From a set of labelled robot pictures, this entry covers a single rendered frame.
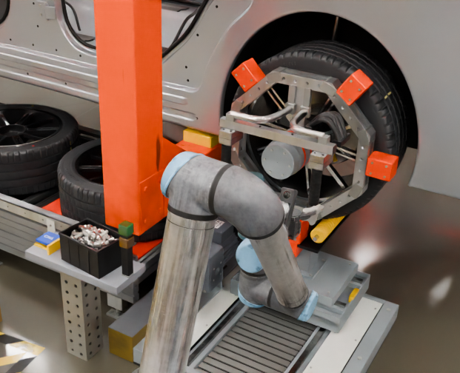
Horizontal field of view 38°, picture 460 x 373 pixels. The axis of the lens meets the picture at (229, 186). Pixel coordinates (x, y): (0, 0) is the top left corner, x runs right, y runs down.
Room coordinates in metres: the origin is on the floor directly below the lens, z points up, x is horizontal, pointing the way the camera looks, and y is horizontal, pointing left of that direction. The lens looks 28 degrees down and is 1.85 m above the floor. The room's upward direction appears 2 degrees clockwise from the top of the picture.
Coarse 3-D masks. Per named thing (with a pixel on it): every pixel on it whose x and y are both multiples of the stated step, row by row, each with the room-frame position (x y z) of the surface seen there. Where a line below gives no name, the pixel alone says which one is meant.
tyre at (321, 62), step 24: (288, 48) 2.51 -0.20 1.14; (312, 48) 2.39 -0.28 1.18; (336, 48) 2.40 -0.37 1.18; (264, 72) 2.40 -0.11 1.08; (312, 72) 2.31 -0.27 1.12; (336, 72) 2.27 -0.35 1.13; (384, 72) 2.38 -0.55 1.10; (240, 96) 2.45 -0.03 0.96; (384, 96) 2.25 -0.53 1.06; (384, 120) 2.18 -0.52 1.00; (408, 120) 2.35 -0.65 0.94; (384, 144) 2.17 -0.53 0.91; (336, 216) 2.24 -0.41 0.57
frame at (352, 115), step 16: (272, 80) 2.29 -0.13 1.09; (288, 80) 2.26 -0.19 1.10; (304, 80) 2.23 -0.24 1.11; (320, 80) 2.21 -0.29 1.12; (336, 80) 2.22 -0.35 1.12; (256, 96) 2.32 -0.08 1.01; (336, 96) 2.22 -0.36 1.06; (352, 112) 2.14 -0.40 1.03; (352, 128) 2.14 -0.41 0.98; (368, 128) 2.14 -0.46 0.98; (240, 144) 2.36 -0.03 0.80; (368, 144) 2.11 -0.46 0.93; (240, 160) 2.34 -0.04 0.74; (368, 176) 2.15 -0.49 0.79; (352, 192) 2.12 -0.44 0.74; (336, 208) 2.15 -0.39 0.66
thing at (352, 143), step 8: (312, 96) 2.49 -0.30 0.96; (320, 96) 2.47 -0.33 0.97; (312, 104) 2.48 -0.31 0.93; (320, 104) 2.47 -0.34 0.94; (328, 104) 2.45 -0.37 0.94; (312, 112) 2.43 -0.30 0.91; (344, 120) 2.42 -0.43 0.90; (352, 136) 2.40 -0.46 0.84; (344, 144) 2.41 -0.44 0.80; (352, 144) 2.40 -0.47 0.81
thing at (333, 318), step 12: (360, 276) 2.47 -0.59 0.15; (348, 288) 2.37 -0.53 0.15; (360, 288) 2.35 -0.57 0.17; (336, 300) 2.24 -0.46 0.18; (348, 300) 2.28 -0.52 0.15; (324, 312) 2.17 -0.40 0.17; (336, 312) 2.20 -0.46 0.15; (348, 312) 2.23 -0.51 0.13; (324, 324) 2.17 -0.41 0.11; (336, 324) 2.14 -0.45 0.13
